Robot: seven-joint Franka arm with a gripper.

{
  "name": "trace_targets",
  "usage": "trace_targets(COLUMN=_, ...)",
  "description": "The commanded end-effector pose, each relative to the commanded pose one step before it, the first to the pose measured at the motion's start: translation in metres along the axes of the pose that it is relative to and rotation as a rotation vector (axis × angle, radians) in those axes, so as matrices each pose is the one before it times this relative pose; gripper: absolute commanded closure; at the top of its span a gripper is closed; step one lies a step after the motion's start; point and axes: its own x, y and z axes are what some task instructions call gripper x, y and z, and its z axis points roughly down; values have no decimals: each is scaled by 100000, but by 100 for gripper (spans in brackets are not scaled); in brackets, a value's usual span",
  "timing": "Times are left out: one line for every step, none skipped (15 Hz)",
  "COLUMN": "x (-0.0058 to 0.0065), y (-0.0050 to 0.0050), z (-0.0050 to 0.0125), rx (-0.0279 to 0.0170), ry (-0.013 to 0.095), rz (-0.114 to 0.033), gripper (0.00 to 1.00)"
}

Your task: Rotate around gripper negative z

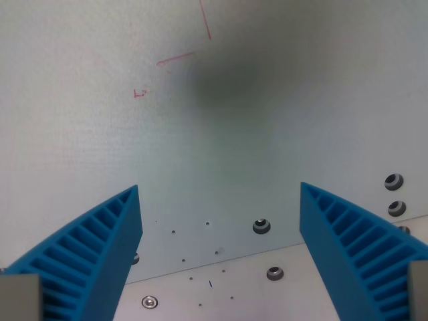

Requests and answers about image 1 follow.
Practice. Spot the dark socket head screw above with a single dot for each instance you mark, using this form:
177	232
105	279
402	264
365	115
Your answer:
405	229
393	182
397	208
261	226
275	273
135	258

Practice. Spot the shiny silver flat screw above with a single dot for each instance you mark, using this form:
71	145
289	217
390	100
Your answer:
149	302

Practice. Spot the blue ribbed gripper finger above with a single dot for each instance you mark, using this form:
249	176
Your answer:
334	247
100	254

